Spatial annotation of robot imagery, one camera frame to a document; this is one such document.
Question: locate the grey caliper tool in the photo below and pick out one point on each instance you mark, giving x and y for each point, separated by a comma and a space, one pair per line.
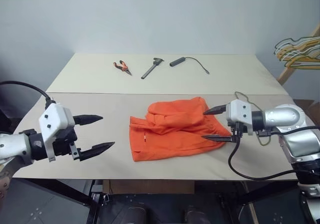
150, 69

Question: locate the orange shorts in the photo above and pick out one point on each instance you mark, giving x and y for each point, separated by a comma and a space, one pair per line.
170, 136

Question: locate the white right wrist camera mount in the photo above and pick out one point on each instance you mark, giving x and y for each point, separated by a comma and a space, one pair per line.
238, 111

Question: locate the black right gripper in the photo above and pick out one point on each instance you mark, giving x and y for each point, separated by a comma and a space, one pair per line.
236, 131

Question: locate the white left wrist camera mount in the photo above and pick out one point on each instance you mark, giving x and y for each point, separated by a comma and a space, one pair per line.
56, 116

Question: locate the wooden clothes rack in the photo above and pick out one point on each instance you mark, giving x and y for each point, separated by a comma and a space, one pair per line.
287, 73

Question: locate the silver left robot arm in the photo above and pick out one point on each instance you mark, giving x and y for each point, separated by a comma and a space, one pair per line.
15, 145

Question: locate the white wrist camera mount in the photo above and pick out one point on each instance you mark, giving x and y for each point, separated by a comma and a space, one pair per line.
56, 116
238, 111

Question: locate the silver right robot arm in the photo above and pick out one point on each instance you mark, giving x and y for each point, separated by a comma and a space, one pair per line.
297, 136

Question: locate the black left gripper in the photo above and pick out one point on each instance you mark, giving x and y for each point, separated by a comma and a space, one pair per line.
65, 141

